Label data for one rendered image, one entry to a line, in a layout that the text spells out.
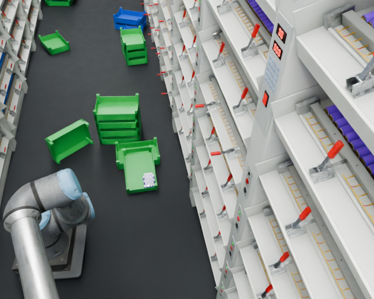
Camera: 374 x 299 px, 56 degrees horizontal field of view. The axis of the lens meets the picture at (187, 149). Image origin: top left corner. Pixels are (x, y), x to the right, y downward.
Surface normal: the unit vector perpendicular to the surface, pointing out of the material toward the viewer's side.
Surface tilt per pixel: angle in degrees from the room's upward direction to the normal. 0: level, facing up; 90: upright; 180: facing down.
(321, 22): 90
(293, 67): 90
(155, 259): 0
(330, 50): 20
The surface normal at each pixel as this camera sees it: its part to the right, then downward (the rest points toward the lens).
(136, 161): 0.07, -0.45
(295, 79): 0.19, 0.71
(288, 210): -0.32, -0.61
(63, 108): 0.02, -0.70
